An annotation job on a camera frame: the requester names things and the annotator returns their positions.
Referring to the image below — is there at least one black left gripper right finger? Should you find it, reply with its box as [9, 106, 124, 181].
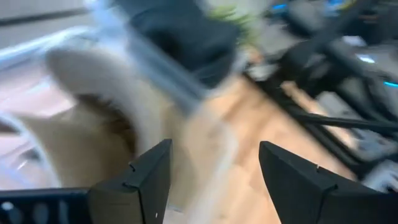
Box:
[259, 141, 398, 224]

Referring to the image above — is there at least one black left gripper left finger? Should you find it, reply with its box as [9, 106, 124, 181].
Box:
[88, 138, 173, 224]

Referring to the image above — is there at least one beige cap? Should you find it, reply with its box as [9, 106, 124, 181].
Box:
[18, 46, 177, 191]

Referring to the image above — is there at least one large clear plastic bin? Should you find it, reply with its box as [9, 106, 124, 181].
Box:
[0, 0, 215, 191]

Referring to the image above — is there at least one dark chair back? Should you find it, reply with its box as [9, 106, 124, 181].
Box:
[118, 0, 241, 90]

